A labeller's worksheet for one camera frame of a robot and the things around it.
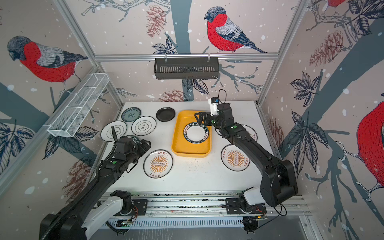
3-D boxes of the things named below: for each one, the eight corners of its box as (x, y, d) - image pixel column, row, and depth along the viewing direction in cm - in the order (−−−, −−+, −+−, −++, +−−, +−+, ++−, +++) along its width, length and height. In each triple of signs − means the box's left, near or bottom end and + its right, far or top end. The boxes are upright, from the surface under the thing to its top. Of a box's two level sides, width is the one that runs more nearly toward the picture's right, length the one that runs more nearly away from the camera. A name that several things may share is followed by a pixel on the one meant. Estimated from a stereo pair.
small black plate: (155, 121, 112) (154, 119, 110) (158, 109, 120) (157, 107, 118) (174, 121, 112) (173, 119, 110) (175, 109, 120) (175, 107, 118)
